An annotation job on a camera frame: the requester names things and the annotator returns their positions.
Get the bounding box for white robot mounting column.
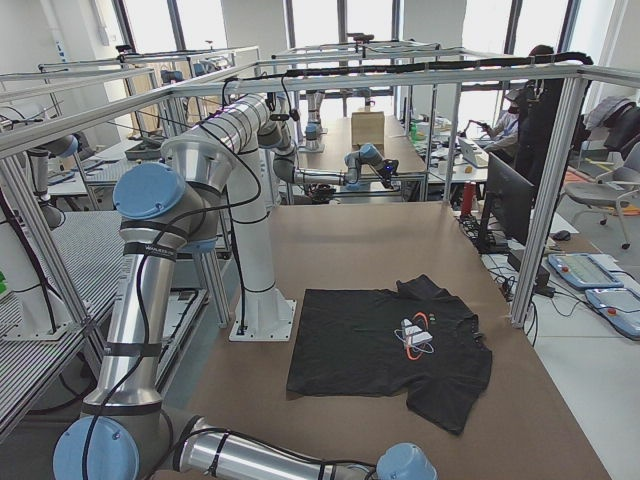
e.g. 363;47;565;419
227;141;296;342

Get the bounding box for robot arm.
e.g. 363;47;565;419
216;93;399;188
53;95;437;479

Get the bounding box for black computer monitor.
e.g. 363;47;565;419
476;154;535;254

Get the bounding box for standing person dark clothes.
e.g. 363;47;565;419
512;43;576;191

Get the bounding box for aluminium frame post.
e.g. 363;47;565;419
510;76;588;329

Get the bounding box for blue teach pendant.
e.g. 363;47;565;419
585;288;639;340
547;253;624;290

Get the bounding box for red water bottle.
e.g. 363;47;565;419
460;181;476;217

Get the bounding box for black graphic t-shirt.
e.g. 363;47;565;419
286;275;492;435

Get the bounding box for grey office chair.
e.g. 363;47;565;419
562;165;639;250

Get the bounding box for cardboard box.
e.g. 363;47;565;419
351;111;385;151

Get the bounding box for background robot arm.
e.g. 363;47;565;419
303;90;325;153

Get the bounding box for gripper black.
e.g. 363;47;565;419
380;159;399;188

